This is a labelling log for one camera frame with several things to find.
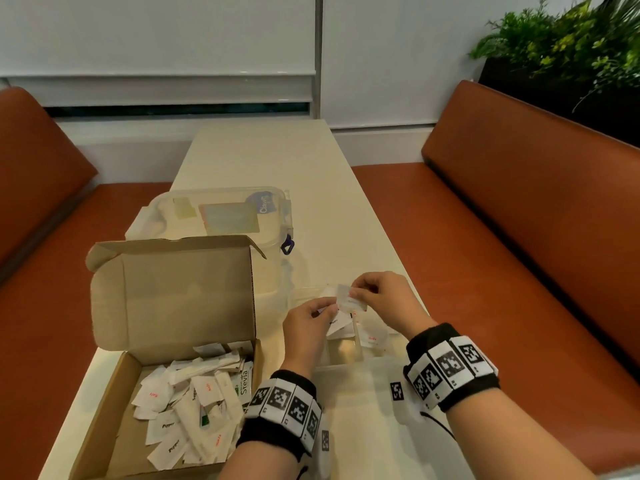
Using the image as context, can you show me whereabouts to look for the person's left hand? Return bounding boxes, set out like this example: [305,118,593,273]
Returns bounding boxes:
[281,296,340,381]

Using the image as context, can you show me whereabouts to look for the person's right hand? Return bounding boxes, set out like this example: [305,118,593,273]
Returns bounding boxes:
[348,271,439,341]

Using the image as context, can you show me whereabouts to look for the sorted sachets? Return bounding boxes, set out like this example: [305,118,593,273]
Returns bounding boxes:
[357,319,389,348]
[325,314,355,341]

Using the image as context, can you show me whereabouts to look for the clear compartment tray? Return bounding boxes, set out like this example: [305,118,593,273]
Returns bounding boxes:
[289,279,426,368]

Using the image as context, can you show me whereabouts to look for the brown cardboard box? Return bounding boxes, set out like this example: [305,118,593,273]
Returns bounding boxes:
[67,234,267,480]

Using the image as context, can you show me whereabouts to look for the pile of white sachets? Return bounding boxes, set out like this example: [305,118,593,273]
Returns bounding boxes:
[131,340,256,471]

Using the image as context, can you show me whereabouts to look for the person's right forearm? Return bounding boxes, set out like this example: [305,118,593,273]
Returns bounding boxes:
[445,387,606,480]

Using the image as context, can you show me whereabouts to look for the person's left forearm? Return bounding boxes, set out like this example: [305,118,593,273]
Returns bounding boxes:
[217,442,301,480]

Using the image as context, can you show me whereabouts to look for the black wristband with marker tiles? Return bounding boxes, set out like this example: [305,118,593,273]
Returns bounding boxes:
[235,369,325,455]
[402,322,501,413]

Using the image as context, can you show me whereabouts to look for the orange leather bench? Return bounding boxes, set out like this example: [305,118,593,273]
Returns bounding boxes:
[0,86,173,480]
[349,79,640,478]

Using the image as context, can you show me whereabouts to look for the clear lidded plastic container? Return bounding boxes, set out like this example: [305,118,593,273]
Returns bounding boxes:
[125,187,297,295]

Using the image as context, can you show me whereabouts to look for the black planter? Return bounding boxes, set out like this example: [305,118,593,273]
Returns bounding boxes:
[477,57,640,148]

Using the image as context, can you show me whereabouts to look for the green leafy plant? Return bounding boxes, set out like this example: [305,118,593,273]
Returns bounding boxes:
[469,0,640,98]

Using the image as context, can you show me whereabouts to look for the white roller blind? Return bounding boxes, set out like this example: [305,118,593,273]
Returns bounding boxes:
[0,0,319,107]

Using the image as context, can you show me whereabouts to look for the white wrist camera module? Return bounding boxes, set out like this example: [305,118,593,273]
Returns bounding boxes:
[315,419,331,478]
[389,374,423,425]

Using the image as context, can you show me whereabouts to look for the grey window frame post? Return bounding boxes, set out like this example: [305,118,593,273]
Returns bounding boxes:
[309,0,326,121]

